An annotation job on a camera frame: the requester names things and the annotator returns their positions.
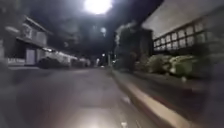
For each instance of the street lamp pole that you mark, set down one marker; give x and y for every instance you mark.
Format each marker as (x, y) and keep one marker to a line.
(108, 58)

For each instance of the pale concrete kerb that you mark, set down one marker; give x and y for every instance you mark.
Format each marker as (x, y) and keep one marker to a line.
(156, 108)

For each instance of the grey asphalt road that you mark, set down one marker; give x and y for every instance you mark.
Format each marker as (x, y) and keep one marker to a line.
(73, 100)

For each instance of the dark parked car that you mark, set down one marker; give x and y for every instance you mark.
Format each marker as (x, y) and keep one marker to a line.
(50, 63)

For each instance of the large building with windows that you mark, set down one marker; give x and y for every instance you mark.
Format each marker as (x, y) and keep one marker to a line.
(186, 30)

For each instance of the building with pale walls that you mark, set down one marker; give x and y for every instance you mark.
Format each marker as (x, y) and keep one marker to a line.
(33, 43)

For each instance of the green bushes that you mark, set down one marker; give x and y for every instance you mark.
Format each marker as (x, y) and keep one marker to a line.
(170, 65)

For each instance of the dark pavement strip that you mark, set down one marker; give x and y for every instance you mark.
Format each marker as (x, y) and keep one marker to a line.
(173, 86)

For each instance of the dark tree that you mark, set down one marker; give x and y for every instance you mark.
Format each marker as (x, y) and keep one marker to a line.
(128, 45)

